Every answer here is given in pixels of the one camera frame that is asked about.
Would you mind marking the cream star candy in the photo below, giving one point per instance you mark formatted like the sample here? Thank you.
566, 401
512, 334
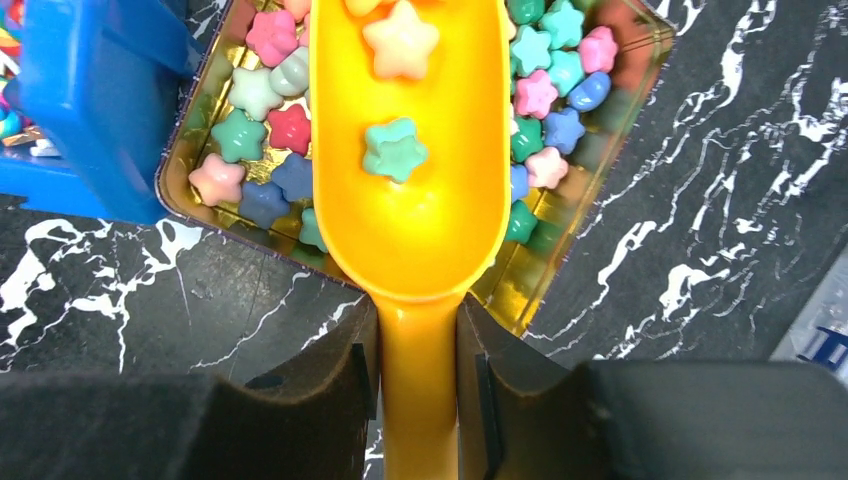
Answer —
401, 43

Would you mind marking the teal star candy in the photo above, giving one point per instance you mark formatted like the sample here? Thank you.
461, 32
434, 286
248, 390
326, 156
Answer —
393, 150

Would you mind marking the orange plastic scoop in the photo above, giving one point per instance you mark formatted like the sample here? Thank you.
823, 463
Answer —
416, 248

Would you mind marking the blue plastic candy bin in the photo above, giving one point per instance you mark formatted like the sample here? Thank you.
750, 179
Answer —
100, 79

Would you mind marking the gold tray of star candies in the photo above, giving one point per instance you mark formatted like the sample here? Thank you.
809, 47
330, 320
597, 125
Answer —
514, 287

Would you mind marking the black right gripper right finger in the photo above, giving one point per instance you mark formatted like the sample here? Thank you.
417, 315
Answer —
523, 416

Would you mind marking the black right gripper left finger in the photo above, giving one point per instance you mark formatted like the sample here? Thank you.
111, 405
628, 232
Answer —
307, 418

